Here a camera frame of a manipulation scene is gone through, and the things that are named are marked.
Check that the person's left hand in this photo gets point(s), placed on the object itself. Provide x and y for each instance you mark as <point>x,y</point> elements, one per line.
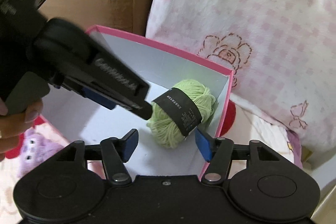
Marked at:
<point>12,126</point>

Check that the white red bear blanket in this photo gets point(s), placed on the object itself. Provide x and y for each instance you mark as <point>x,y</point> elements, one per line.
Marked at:
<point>43,141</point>

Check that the pink floral pillow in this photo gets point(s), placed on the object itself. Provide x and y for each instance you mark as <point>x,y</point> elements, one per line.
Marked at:
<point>281,52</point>

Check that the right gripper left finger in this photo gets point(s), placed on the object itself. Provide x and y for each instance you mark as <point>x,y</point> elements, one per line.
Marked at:
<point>115,153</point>

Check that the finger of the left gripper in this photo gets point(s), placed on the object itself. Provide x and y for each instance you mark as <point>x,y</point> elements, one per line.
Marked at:
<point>144,113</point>

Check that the pink cardboard box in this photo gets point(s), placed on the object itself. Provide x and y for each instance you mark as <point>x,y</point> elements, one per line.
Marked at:
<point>161,66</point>

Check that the green yarn ball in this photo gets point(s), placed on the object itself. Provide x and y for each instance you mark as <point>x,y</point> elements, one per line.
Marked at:
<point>179,110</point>

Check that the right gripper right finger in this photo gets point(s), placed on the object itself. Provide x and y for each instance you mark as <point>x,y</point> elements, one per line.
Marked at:
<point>217,153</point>

